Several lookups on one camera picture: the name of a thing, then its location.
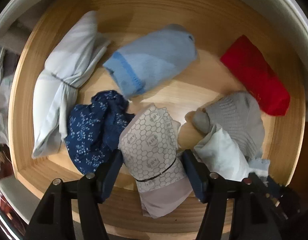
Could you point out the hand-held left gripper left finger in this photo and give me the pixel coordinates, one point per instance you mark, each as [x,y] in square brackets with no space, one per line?
[114,165]

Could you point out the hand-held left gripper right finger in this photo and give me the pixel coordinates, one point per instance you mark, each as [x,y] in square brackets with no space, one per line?
[191,170]

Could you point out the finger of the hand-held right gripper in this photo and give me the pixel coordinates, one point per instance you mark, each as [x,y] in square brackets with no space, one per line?
[275,190]

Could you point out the white pale blue underwear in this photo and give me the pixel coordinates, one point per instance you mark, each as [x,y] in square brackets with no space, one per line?
[218,152]

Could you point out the grey hexagon print underwear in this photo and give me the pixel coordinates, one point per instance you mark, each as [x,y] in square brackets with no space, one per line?
[149,142]

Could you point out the navy floral underwear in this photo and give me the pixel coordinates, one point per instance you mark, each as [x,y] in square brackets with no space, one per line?
[89,130]

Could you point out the grey knitted sock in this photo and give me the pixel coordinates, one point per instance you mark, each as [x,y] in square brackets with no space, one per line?
[233,115]

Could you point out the light blue sock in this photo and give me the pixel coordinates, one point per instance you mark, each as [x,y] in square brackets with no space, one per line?
[149,57]

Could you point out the red knitted sock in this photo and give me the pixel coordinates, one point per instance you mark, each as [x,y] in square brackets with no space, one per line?
[253,75]

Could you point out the wooden drawer with grey front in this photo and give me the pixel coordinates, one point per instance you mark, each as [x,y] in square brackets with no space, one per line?
[169,12]

